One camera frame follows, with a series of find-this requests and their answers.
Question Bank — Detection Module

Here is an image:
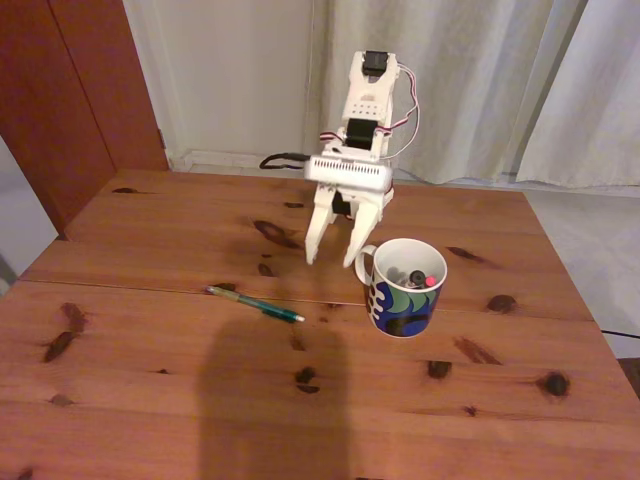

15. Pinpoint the white fabric curtain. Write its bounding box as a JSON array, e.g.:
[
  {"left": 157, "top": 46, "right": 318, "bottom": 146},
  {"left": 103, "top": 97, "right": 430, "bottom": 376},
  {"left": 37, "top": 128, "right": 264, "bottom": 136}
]
[
  {"left": 514, "top": 0, "right": 640, "bottom": 189},
  {"left": 299, "top": 0, "right": 586, "bottom": 189}
]

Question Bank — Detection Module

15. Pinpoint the red white servo cable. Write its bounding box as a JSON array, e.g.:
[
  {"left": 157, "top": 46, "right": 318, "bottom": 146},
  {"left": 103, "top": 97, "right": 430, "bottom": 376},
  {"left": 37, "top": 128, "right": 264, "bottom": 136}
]
[{"left": 319, "top": 63, "right": 422, "bottom": 162}]

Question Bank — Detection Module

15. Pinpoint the brown wooden door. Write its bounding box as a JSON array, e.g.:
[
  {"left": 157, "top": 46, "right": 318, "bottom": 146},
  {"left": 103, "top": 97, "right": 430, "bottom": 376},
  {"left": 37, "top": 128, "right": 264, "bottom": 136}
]
[{"left": 0, "top": 0, "right": 169, "bottom": 241}]

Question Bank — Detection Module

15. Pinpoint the black camera cable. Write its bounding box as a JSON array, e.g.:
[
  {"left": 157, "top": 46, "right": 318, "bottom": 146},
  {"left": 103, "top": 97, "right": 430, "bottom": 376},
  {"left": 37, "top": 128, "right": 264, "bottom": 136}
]
[{"left": 259, "top": 151, "right": 312, "bottom": 171}]

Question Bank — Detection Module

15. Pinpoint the white marker black cap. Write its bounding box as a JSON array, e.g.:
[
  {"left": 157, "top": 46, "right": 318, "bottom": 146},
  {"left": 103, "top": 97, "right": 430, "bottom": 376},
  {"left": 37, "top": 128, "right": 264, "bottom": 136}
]
[{"left": 387, "top": 266, "right": 426, "bottom": 291}]

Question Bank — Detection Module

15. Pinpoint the silver grey camera box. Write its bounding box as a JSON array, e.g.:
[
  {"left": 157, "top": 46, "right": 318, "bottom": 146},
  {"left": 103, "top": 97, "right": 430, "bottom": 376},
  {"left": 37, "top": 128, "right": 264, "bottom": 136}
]
[{"left": 302, "top": 153, "right": 394, "bottom": 193}]

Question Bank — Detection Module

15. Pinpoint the white mug blue green pattern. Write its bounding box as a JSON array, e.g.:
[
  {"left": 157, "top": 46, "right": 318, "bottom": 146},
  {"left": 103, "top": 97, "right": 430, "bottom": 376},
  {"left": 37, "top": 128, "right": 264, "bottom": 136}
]
[{"left": 354, "top": 237, "right": 449, "bottom": 340}]

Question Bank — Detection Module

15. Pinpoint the green transparent pen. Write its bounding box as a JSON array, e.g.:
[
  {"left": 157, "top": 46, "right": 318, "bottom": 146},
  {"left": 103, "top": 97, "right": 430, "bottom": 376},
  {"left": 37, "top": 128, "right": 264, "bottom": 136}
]
[{"left": 205, "top": 284, "right": 306, "bottom": 324}]

